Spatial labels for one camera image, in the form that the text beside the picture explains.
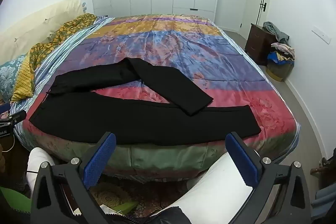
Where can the person's leg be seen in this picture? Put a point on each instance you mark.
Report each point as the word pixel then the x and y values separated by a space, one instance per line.
pixel 39 158
pixel 218 187

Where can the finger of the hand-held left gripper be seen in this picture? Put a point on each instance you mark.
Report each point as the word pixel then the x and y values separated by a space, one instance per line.
pixel 18 116

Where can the yellow laundry basket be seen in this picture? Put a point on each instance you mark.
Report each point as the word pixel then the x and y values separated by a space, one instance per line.
pixel 279 70

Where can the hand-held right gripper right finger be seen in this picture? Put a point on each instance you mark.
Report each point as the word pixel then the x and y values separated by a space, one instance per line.
pixel 242 161

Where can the colourful satin quilt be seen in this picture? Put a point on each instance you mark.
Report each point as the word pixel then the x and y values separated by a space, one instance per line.
pixel 183 50

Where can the cream headboard cushion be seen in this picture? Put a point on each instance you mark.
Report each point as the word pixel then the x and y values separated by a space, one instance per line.
pixel 31 27

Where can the dark object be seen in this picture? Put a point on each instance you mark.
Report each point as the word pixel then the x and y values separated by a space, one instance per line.
pixel 321 167

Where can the green floor object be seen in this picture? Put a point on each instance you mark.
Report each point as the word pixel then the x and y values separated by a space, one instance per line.
pixel 126 207

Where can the person's left forearm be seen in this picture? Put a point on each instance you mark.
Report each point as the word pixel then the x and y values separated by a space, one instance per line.
pixel 15 200

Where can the teal patterned pillow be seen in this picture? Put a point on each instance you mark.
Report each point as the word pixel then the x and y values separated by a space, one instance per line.
pixel 10 71

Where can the grey cloth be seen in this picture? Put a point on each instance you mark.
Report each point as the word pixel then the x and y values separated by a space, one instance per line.
pixel 275 31

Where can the dark wooden nightstand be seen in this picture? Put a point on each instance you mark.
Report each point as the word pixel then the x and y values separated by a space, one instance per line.
pixel 258 43

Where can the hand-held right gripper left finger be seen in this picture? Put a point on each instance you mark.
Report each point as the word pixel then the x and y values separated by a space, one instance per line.
pixel 101 158

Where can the white wall plate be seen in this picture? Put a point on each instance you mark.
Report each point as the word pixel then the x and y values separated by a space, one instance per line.
pixel 321 35

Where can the pile of clothes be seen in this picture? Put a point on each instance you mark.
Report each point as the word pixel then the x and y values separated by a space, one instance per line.
pixel 282 50

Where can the yellow floral blanket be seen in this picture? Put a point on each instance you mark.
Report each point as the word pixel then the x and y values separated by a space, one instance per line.
pixel 63 31

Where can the blue chair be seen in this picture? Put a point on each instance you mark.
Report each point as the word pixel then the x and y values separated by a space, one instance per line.
pixel 324 203

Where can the patterned rug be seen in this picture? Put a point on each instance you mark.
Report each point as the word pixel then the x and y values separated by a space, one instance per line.
pixel 115 192

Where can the person's right leg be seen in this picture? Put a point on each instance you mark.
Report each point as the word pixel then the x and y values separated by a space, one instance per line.
pixel 218 187

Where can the black pants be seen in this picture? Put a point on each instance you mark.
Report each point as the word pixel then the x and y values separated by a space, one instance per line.
pixel 131 121

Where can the person's left leg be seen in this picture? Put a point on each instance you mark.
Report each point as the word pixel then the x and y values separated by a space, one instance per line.
pixel 39 158

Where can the striped blue bed sheet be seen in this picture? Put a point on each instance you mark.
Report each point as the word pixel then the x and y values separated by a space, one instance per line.
pixel 65 45

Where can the dark cloth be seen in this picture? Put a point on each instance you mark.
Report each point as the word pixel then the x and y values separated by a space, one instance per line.
pixel 160 217

